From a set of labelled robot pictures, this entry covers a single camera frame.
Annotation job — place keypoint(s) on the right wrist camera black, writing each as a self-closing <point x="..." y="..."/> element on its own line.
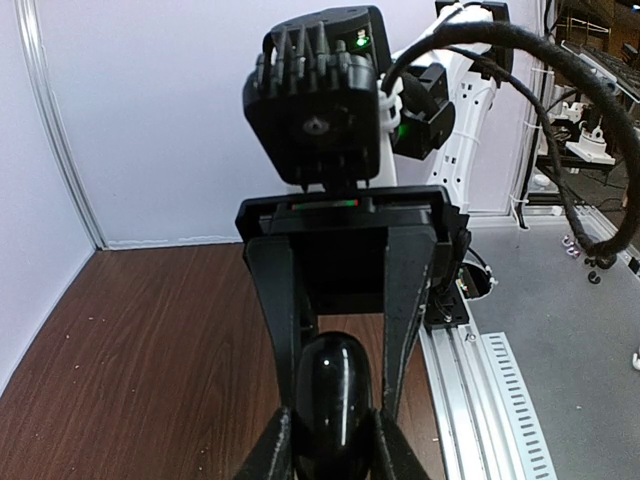
<point x="314" y="105"/>

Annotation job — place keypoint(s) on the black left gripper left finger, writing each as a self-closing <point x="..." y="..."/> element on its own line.
<point x="271" y="456"/>

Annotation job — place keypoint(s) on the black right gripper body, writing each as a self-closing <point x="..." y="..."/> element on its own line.
<point x="327" y="253"/>

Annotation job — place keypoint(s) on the black earbud charging case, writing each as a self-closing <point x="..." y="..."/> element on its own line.
<point x="332" y="414"/>

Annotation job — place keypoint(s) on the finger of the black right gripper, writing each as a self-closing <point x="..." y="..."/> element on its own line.
<point x="408" y="264"/>
<point x="285" y="303"/>

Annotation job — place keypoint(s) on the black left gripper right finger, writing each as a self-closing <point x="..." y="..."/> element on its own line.
<point x="393" y="457"/>

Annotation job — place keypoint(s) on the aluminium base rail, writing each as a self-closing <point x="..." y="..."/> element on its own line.
<point x="540" y="383"/>

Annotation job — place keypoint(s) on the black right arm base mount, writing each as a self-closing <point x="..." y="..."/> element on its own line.
<point x="450" y="309"/>

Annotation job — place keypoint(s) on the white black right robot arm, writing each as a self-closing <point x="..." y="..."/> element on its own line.
<point x="431" y="110"/>

